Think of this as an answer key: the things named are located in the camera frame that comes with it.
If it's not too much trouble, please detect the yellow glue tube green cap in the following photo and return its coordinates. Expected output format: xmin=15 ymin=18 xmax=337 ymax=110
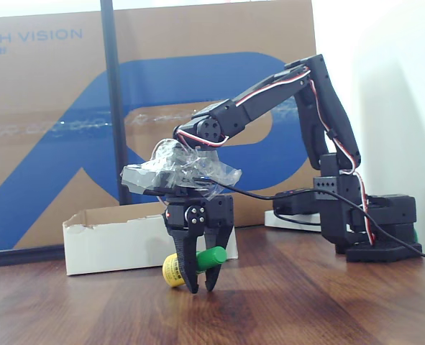
xmin=161 ymin=246 xmax=229 ymax=290

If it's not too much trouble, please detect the white cardboard box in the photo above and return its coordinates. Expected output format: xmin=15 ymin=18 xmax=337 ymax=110
xmin=62 ymin=204 xmax=239 ymax=277

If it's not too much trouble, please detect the black plastic power adapter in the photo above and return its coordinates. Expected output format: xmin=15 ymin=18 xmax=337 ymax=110
xmin=272 ymin=189 xmax=323 ymax=217

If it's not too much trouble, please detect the black vertical pole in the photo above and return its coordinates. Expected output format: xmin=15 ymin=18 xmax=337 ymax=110
xmin=99 ymin=0 xmax=133 ymax=207

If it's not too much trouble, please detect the black flat bar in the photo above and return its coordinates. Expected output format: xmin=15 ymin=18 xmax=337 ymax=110
xmin=0 ymin=244 xmax=67 ymax=269

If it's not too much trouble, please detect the large brown blue-printed carton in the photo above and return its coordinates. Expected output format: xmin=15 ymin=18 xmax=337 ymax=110
xmin=0 ymin=0 xmax=318 ymax=252

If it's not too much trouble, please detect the tape-wrapped black camera mount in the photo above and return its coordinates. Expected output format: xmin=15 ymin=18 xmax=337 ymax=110
xmin=119 ymin=137 xmax=243 ymax=203

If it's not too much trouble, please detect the red white servo cable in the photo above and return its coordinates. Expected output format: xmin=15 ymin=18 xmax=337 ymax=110
xmin=174 ymin=66 xmax=378 ymax=247

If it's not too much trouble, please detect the black camera cable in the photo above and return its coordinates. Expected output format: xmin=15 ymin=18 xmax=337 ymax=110
xmin=193 ymin=175 xmax=425 ymax=262

